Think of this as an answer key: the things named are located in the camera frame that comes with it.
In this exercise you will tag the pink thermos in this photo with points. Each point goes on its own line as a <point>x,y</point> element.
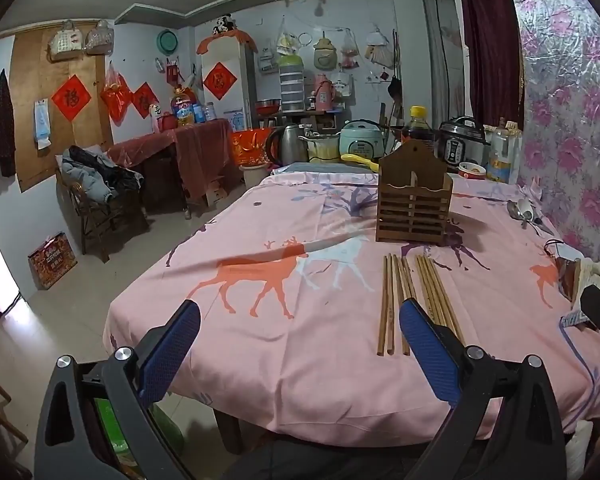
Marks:
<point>324,92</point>

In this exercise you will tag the soy sauce bottle yellow cap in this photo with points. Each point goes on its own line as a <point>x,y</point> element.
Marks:
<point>418,130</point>

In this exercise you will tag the white plastic bag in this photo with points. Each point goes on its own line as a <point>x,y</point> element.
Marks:
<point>287,40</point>

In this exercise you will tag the beige hanging bag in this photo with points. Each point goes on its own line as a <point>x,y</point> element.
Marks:
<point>324,52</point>

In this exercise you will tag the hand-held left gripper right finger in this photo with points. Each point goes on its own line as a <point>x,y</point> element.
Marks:
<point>427,350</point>

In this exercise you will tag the white blue hanging packet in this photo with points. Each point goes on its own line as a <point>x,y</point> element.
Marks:
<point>42,122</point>

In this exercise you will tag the red white bowl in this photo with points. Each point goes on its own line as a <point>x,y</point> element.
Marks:
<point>472,171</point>

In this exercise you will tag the red basin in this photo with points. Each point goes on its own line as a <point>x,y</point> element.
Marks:
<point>268,106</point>

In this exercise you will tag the yellow dish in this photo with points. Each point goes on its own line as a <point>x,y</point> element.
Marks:
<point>360,161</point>

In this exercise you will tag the white ceramic spoon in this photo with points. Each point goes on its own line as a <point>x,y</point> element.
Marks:
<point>526,210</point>

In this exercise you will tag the metal pot with lid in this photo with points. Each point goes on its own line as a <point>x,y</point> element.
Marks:
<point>322,149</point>

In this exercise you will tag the green round basin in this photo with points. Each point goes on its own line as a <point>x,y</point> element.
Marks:
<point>166,42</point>

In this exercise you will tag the floral plastic sheet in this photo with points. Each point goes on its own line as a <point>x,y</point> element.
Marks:
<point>570,110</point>

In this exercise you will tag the yellow cooking oil jug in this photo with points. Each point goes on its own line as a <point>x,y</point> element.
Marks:
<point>183,110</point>

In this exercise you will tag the red diamond paper decoration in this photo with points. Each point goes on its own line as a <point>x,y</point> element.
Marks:
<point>220,81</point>
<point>145,101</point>
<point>71,98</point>

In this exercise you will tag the black hanging pan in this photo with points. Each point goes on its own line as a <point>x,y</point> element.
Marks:
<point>395,89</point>

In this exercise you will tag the red-covered side table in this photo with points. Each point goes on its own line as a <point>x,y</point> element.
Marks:
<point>195,150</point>

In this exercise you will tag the red hanging pouch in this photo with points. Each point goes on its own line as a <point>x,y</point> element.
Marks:
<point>172,74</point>

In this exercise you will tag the red plastic bag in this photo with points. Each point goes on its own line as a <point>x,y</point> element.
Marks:
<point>115,95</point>

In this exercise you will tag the white hanging cloth bag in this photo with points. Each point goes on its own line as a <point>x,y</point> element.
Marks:
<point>379,50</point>

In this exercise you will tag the black jacket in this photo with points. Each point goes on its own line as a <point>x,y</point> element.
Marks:
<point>122,172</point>

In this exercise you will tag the silver pressure cooker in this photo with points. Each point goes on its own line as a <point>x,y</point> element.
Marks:
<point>462,147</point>

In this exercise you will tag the steel electric kettle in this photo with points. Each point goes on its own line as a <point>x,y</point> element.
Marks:
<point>290,147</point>

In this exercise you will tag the white tote bag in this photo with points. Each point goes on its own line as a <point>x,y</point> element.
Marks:
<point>342,85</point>

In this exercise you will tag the white handbag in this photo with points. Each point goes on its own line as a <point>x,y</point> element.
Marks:
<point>66,42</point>

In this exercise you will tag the red gift bag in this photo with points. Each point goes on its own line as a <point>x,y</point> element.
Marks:
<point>250,147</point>

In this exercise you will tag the grey blue cloth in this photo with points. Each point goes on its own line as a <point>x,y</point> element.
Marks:
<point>325,167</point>

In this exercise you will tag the red gift box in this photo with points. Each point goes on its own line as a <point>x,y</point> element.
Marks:
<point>52,262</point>

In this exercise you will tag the wooden board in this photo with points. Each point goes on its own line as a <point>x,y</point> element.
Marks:
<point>35,70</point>

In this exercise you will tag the grey jacket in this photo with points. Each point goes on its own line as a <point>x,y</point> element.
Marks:
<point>82,180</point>

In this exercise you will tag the wooden chopstick holder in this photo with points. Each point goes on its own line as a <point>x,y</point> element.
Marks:
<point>414,210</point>

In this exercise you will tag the clear oil bottle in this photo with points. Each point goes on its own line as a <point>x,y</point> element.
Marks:
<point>502,155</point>

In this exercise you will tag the blue white poster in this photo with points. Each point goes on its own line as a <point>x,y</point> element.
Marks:
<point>235,120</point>

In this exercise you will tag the white knit cloth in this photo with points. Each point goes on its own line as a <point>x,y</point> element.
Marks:
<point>597,270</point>

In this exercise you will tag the group of wooden chopsticks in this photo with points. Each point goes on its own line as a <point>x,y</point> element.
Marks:
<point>387,300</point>

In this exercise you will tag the orange cloth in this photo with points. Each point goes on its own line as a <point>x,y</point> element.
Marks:
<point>230,37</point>

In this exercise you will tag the wooden chair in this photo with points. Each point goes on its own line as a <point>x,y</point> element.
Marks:
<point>100,225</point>

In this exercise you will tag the green rice cooker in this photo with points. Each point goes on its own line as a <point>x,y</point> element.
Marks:
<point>361,139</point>

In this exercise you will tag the tiered green lid container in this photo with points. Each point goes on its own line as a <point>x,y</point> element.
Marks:
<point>291,85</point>

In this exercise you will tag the pink deer print tablecloth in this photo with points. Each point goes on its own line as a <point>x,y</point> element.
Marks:
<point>280,335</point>

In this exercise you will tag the wooden shelf table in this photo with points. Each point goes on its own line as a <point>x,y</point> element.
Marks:
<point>300,115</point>

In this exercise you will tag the clear plastic handbag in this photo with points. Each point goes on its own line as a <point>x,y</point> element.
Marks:
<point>100,39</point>

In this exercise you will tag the white bucket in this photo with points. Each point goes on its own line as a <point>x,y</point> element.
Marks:
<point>254,175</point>

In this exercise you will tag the large metal spoon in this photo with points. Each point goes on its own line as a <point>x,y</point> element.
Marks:
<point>513,210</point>

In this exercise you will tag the clear bag red contents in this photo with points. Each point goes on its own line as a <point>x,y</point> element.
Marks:
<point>349,52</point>

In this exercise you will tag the wooden stool frame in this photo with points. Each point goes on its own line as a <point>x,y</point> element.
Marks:
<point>0,410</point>

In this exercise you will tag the plush panda toy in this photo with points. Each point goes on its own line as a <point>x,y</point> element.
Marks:
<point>225,25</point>

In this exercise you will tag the dark hanging garment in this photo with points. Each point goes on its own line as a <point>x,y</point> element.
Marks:
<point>3,125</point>

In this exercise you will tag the cardboard box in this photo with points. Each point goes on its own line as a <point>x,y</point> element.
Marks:
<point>215,194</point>

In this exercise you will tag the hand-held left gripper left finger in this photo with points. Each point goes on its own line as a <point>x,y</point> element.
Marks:
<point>172,345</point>

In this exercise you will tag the white refrigerator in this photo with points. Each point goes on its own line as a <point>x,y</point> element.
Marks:
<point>227,55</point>

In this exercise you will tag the striped paper packet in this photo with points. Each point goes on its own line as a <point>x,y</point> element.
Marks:
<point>574,319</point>

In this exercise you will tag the clear jar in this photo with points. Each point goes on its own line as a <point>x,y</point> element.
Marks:
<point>210,111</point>

